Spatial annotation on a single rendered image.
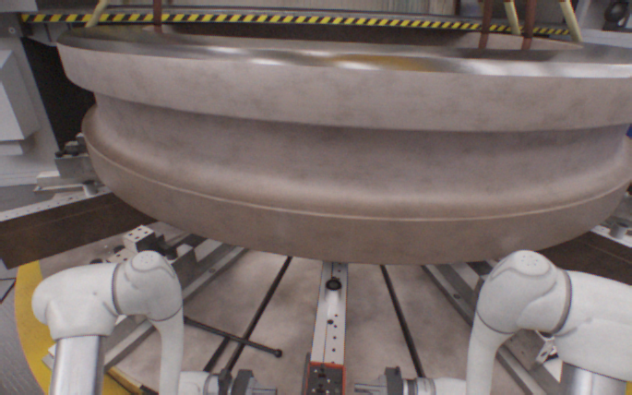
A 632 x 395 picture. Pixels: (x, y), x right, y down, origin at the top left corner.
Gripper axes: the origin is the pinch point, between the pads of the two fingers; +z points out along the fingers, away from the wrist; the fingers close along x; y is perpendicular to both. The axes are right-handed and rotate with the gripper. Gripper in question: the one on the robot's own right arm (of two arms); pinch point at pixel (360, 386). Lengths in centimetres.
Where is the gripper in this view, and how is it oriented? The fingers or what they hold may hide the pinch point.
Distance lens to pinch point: 121.1
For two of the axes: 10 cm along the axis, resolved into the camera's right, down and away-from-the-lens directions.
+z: -9.9, -0.8, 0.8
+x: -1.1, 4.9, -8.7
